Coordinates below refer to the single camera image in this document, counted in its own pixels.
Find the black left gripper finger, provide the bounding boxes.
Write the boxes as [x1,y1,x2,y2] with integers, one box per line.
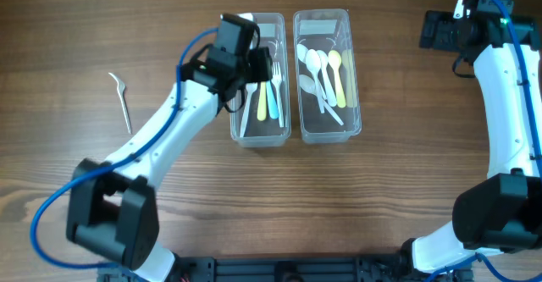
[248,48,265,83]
[260,47,273,81]

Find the cream yellow plastic spoon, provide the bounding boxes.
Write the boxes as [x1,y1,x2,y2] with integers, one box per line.
[328,50,346,108]

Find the white wide-handled plastic fork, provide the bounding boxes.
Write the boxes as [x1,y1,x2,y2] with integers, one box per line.
[266,81,279,119]

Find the white wide-handled plastic spoon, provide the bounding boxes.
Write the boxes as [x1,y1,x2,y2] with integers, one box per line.
[317,50,337,107]

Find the white fork sideways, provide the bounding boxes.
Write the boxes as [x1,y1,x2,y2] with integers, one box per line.
[272,61,285,128]

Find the clear container left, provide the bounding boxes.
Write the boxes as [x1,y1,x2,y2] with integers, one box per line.
[230,13,291,147]

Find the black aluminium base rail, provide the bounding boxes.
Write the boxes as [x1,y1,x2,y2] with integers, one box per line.
[166,253,429,282]

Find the cream yellow plastic fork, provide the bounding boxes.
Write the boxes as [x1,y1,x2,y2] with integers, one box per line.
[257,82,267,121]

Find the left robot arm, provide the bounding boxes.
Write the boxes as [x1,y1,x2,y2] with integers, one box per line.
[66,14,272,281]

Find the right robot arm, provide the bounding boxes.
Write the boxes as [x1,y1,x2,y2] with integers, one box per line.
[355,0,541,281]

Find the clear container right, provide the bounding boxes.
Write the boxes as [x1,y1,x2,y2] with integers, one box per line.
[293,8,362,144]

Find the clear container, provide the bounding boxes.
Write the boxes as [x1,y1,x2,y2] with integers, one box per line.
[293,8,362,144]
[230,13,291,147]

